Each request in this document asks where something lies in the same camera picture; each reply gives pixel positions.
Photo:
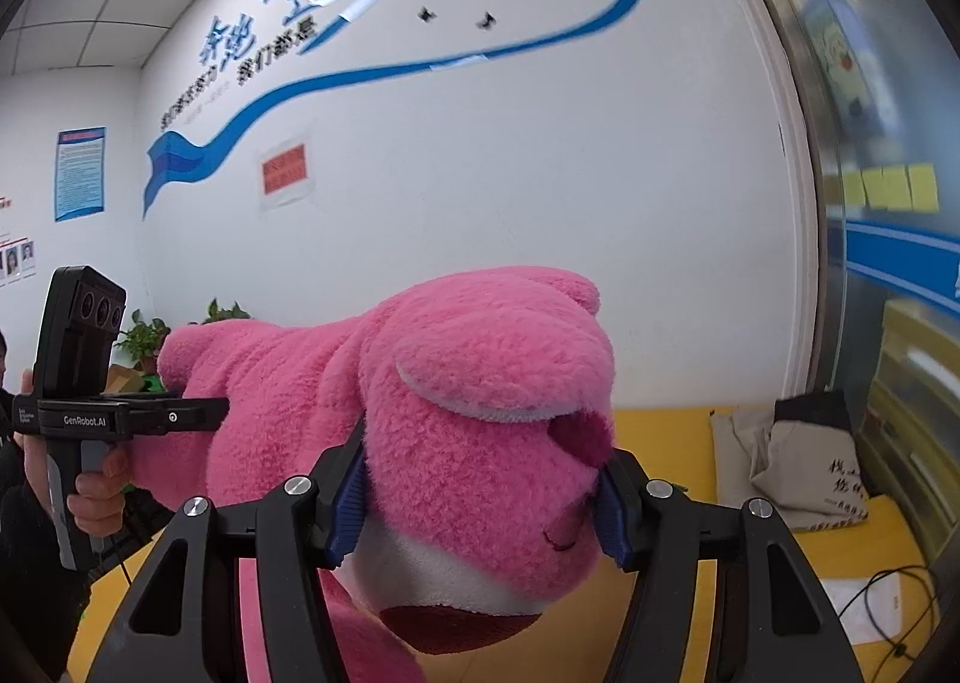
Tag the butterfly wall decal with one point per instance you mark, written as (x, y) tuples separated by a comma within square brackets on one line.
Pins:
[(486, 20), (426, 14)]

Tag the red wall notice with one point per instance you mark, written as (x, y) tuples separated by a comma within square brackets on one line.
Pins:
[(285, 173)]

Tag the metal shelf rack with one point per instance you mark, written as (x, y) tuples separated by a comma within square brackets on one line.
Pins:
[(911, 383)]

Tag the cartoon poster on glass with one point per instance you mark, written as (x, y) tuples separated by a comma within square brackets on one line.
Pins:
[(840, 53)]

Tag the pink plush bear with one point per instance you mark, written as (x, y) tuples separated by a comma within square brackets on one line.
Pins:
[(450, 428)]

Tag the white paper sheet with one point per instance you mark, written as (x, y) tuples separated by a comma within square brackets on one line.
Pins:
[(870, 615)]

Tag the blue ribbon wall decal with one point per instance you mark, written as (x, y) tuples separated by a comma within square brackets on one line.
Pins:
[(247, 117)]

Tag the person's left hand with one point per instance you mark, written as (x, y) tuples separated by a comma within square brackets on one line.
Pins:
[(94, 503)]

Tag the wall photo notice board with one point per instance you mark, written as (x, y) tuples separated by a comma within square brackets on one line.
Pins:
[(16, 256)]

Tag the person's left forearm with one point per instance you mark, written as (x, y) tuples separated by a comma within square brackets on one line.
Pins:
[(34, 563)]

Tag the blue framed wall poster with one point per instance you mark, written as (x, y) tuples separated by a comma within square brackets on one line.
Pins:
[(79, 175)]

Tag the black cloth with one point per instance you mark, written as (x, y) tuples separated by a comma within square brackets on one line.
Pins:
[(806, 413)]

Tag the green potted plant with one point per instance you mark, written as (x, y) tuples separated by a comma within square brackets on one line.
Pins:
[(146, 338), (221, 312)]

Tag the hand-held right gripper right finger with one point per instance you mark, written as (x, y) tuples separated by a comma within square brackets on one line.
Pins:
[(613, 518)]

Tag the small brown carton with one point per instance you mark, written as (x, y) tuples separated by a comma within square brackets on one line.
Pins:
[(124, 379)]

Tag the yellow sticky note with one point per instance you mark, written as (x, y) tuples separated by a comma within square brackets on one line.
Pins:
[(924, 187), (874, 188), (898, 187), (853, 188)]

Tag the green cloth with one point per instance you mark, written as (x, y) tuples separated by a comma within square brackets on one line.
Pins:
[(154, 384)]

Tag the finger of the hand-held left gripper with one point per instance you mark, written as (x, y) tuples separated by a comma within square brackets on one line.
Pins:
[(202, 411)]

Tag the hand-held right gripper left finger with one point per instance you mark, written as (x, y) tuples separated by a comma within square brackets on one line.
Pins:
[(346, 503)]

